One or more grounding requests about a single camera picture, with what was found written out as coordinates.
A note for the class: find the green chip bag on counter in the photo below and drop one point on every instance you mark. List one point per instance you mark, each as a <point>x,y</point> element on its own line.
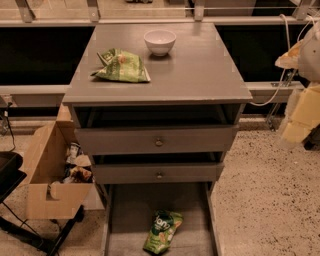
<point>122,66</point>

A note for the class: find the top grey drawer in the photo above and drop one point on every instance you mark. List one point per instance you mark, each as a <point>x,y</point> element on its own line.
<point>156,140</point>

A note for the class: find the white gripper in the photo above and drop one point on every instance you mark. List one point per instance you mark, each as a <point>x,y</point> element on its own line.
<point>311,57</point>

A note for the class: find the cardboard box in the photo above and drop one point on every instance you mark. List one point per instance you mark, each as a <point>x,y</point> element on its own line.
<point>44,163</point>

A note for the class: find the open bottom grey drawer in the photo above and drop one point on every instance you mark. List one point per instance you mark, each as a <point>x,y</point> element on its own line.
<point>131,213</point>

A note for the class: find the black folding stand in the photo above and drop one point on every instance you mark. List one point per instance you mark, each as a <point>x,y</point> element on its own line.
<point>10,178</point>

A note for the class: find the grey wooden drawer cabinet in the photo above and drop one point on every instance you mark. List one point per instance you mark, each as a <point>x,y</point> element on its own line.
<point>154,114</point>

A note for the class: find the green rice chip bag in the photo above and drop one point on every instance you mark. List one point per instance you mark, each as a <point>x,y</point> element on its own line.
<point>163,228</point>

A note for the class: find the middle grey drawer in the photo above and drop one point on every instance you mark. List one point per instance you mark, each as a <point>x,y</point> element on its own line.
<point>157,173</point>

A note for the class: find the grey metal railing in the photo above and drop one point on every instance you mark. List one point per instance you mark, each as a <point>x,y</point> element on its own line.
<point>36,91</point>

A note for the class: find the snack packages in box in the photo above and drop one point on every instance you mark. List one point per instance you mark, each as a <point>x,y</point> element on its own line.
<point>77,166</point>

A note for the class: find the white ceramic bowl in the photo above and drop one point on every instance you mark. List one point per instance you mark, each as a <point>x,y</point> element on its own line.
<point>160,41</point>

